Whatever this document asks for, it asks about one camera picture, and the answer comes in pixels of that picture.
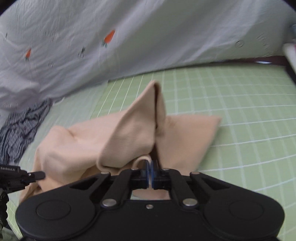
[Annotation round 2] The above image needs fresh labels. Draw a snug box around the beige long sleeve shirt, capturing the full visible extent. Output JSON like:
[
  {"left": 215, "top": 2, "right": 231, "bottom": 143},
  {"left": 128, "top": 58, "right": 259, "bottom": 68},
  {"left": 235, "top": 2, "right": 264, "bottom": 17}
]
[{"left": 20, "top": 81, "right": 221, "bottom": 201}]

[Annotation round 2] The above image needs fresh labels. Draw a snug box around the blue checkered shirt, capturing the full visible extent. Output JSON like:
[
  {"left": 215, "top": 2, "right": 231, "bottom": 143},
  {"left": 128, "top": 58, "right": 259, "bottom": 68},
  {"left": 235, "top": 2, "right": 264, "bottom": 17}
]
[{"left": 1, "top": 99, "right": 52, "bottom": 165}]

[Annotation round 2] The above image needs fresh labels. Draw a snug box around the grey printed bed sheet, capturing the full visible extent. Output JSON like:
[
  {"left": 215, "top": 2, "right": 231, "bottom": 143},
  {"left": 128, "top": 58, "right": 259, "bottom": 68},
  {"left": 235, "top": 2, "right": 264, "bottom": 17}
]
[{"left": 1, "top": 1, "right": 295, "bottom": 121}]

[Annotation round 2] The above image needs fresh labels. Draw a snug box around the green grid bed sheet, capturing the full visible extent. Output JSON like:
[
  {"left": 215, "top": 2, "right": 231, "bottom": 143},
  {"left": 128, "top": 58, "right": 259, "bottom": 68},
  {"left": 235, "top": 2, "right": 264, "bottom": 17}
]
[{"left": 19, "top": 64, "right": 295, "bottom": 240}]

